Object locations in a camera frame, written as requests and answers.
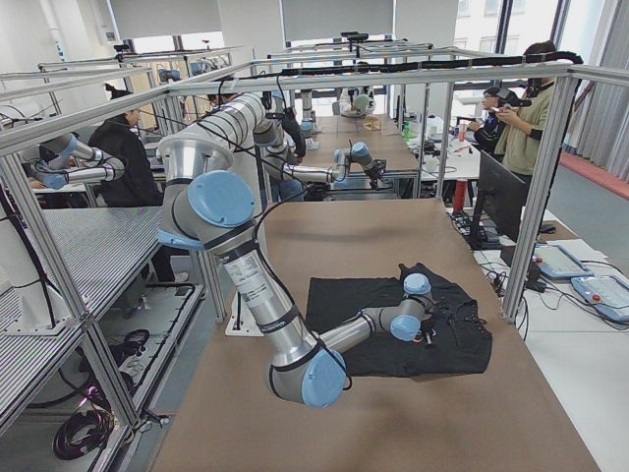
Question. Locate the black computer monitor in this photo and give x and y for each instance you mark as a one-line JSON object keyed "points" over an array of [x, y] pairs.
{"points": [[498, 209]]}

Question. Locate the black t-shirt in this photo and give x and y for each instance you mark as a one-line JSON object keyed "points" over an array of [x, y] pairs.
{"points": [[375, 323]]}

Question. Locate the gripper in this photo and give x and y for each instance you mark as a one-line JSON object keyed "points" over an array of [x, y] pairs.
{"points": [[428, 333], [377, 173]]}

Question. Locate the person in green sweater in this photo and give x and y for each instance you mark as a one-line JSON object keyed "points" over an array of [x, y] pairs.
{"points": [[519, 142]]}

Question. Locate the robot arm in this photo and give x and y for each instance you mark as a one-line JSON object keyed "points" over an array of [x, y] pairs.
{"points": [[221, 136], [209, 208]]}

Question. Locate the teach pendant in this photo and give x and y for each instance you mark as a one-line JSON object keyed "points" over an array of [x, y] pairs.
{"points": [[556, 263]]}

